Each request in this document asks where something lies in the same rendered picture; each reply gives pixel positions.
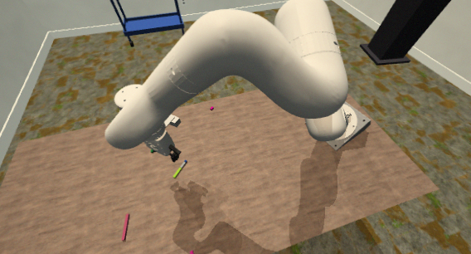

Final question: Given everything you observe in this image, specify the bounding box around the pink rod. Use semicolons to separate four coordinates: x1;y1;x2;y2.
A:
122;214;129;241

